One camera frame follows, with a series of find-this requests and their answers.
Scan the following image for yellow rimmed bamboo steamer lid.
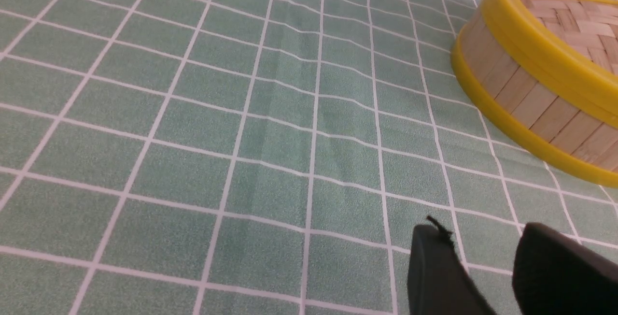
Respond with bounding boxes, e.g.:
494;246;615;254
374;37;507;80
480;0;618;127

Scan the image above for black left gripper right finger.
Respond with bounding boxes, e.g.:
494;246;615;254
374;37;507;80
512;222;618;315

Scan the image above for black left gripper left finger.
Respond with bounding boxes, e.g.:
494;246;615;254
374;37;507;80
407;216;496;315

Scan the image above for yellow rimmed bamboo steamer basket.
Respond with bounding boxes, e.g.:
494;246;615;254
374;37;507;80
451;10;617;187

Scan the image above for green checkered tablecloth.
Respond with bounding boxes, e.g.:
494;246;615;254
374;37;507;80
0;0;618;315

